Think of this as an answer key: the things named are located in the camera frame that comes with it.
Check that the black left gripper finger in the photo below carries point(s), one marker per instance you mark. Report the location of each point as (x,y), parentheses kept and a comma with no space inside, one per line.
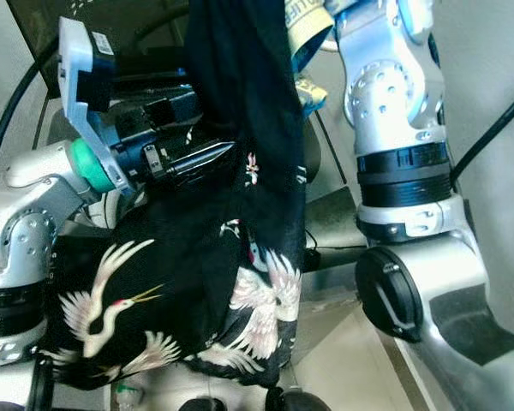
(201,160)

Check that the black crane print garment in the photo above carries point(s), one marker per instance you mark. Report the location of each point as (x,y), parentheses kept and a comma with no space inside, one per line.
(197,257)

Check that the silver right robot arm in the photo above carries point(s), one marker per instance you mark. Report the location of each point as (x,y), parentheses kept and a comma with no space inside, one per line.
(411,94)

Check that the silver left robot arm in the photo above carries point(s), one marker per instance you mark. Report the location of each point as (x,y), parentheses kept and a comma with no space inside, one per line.
(26,231)

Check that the dark washing machine lid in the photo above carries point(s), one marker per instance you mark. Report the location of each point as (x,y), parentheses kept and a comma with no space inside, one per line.
(111,34)

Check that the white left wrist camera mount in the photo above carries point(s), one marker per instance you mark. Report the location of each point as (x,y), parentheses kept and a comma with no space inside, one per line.
(71,53)

